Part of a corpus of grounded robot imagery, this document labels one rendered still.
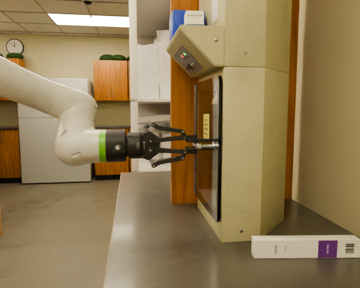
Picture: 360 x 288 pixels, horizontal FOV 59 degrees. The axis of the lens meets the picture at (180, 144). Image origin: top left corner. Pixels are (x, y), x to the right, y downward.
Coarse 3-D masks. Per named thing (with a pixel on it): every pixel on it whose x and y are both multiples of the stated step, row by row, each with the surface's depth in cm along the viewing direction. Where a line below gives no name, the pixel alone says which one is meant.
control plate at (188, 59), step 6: (180, 48) 93; (180, 54) 98; (186, 54) 93; (180, 60) 104; (186, 60) 98; (192, 60) 93; (186, 66) 104; (192, 66) 99; (198, 66) 93; (192, 72) 104
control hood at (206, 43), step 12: (180, 36) 84; (192, 36) 80; (204, 36) 80; (216, 36) 80; (168, 48) 105; (192, 48) 84; (204, 48) 80; (216, 48) 81; (204, 60) 84; (216, 60) 81; (204, 72) 95
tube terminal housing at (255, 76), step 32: (224, 0) 81; (256, 0) 81; (288, 0) 94; (256, 32) 82; (288, 32) 96; (224, 64) 82; (256, 64) 83; (288, 64) 98; (224, 96) 82; (256, 96) 84; (288, 96) 100; (224, 128) 83; (256, 128) 85; (224, 160) 84; (256, 160) 86; (224, 192) 85; (256, 192) 87; (224, 224) 86; (256, 224) 88
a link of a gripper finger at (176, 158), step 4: (176, 156) 94; (160, 160) 92; (164, 160) 92; (168, 160) 92; (172, 160) 92; (176, 160) 92; (180, 160) 92; (152, 164) 91; (156, 164) 91; (160, 164) 92
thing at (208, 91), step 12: (204, 84) 99; (216, 84) 85; (204, 96) 100; (216, 96) 86; (204, 108) 100; (216, 108) 86; (216, 120) 86; (216, 132) 86; (216, 144) 86; (204, 156) 101; (216, 156) 87; (204, 168) 101; (216, 168) 87; (204, 180) 102; (216, 180) 87; (204, 192) 102; (216, 192) 87; (204, 204) 102; (216, 204) 87; (216, 216) 88
